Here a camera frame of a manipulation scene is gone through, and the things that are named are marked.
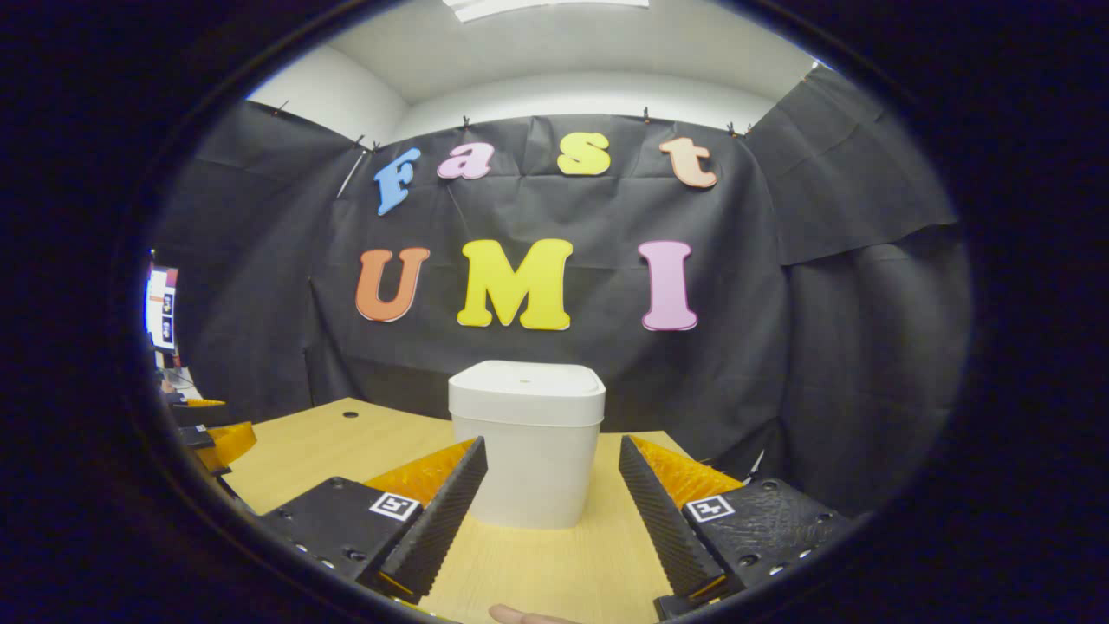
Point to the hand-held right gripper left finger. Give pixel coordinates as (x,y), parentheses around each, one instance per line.
(437,529)

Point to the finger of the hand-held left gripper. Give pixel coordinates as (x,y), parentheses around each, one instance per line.
(230,444)
(195,414)

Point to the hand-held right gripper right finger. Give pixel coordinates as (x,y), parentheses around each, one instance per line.
(663,529)

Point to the white desktop garbage bin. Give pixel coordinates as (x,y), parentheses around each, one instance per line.
(528,451)

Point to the wooden desktop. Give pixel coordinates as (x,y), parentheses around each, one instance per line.
(295,442)

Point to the computer monitor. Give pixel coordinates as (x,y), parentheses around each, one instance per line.
(163,308)

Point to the black backdrop cloth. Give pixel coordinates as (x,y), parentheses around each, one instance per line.
(823,347)

